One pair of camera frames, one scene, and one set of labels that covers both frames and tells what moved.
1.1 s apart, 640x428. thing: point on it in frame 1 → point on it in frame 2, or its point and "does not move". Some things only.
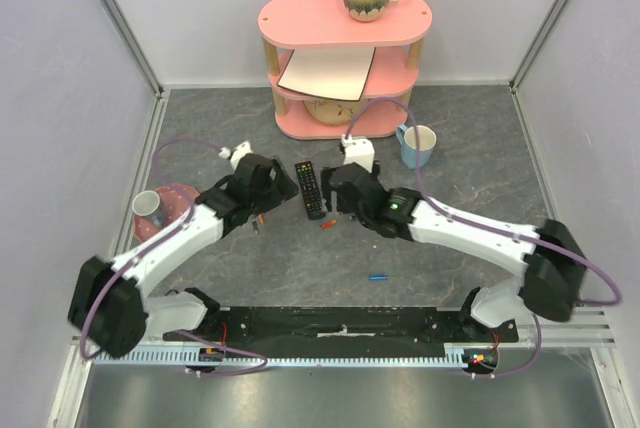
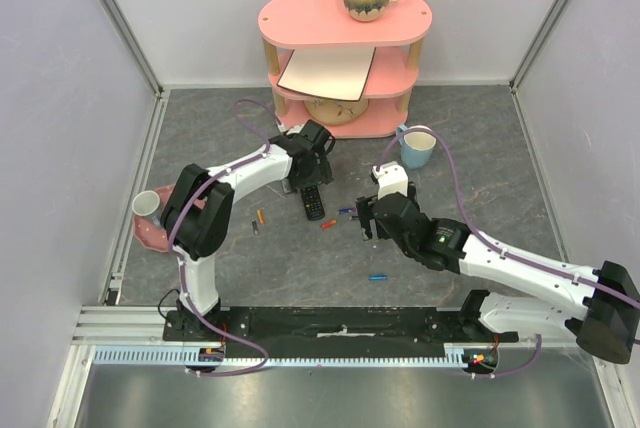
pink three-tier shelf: x=334 y=77 does not move
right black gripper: x=333 y=188 → x=367 y=218
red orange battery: x=328 y=224 does not move
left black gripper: x=283 y=189 → x=321 y=175
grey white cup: x=148 y=204 does not move
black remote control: x=312 y=198 does not move
